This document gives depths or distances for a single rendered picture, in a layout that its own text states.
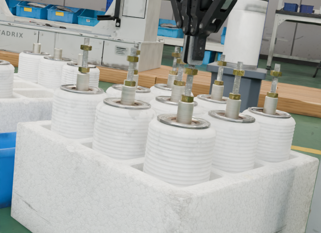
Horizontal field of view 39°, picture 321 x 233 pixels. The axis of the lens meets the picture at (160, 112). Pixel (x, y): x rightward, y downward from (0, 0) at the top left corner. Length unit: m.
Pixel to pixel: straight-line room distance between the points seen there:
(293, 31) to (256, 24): 7.84
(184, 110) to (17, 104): 0.50
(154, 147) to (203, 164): 0.07
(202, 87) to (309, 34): 6.50
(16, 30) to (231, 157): 2.54
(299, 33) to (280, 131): 8.22
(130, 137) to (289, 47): 8.37
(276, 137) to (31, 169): 0.42
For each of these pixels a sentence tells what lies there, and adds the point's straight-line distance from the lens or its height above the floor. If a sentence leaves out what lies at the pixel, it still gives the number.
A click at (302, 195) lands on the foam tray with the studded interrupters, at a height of 0.12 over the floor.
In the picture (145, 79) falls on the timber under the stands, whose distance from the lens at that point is 2.68.
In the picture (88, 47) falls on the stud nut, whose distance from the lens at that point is 0.78.
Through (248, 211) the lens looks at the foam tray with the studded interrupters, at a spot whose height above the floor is 0.13.
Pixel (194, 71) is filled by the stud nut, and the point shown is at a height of 0.32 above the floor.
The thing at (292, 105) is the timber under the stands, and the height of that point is 0.04.
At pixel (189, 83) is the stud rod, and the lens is 0.62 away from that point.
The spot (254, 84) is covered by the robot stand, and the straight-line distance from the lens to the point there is 1.13.
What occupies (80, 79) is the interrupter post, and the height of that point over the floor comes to 0.27.
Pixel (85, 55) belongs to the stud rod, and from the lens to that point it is 0.79.
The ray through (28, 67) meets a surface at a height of 0.21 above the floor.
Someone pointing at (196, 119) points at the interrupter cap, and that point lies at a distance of 0.65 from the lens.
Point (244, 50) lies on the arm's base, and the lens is 1.14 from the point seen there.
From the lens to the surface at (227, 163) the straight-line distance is 0.69.
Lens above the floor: 0.38
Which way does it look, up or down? 11 degrees down
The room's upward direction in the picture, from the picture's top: 8 degrees clockwise
